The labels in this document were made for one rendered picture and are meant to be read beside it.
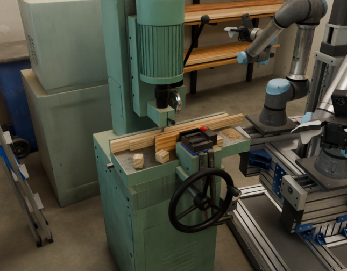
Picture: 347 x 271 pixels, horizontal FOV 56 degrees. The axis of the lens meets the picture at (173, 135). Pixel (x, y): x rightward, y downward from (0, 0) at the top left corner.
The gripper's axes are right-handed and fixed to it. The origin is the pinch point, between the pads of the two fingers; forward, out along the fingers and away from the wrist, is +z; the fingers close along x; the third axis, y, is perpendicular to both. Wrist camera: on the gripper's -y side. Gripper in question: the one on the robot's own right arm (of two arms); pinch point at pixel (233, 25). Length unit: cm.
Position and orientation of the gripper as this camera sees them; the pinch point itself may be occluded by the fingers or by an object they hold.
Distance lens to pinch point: 227.0
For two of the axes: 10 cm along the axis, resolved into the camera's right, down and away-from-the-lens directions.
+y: 1.2, 8.4, 5.3
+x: 8.6, -3.6, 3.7
